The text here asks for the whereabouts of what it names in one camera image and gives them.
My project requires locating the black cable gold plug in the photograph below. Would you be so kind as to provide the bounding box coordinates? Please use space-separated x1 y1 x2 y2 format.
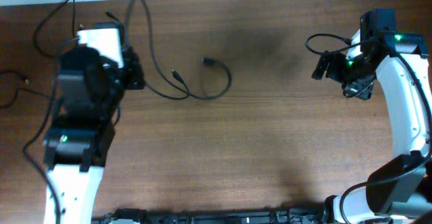
32 0 121 59

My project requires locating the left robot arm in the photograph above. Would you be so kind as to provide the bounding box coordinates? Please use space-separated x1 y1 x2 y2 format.
43 22 145 223

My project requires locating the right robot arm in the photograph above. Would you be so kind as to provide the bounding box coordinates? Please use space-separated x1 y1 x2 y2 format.
290 9 431 223

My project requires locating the black usb cable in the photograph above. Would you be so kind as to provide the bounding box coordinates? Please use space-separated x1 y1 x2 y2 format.
0 69 51 110
190 57 233 101
124 0 190 101

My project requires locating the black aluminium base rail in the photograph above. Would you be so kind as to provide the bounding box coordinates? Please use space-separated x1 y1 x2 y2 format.
90 208 323 224

